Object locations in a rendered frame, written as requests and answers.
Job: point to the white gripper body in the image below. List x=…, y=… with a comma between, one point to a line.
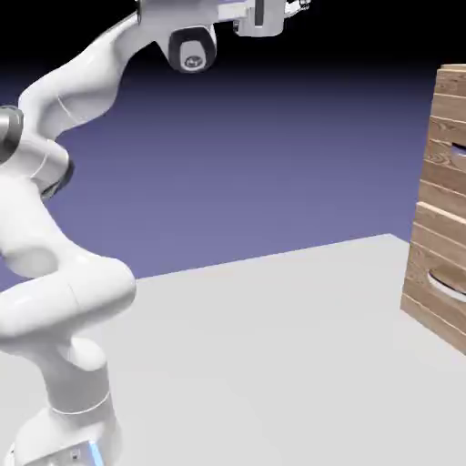
x=271, y=18

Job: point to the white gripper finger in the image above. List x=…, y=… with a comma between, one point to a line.
x=305, y=3
x=292, y=10

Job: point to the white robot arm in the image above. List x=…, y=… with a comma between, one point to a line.
x=72, y=91

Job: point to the light wood cabinet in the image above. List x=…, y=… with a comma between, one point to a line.
x=447, y=91

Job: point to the wood drawer front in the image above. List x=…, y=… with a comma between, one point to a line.
x=433, y=251
x=442, y=174

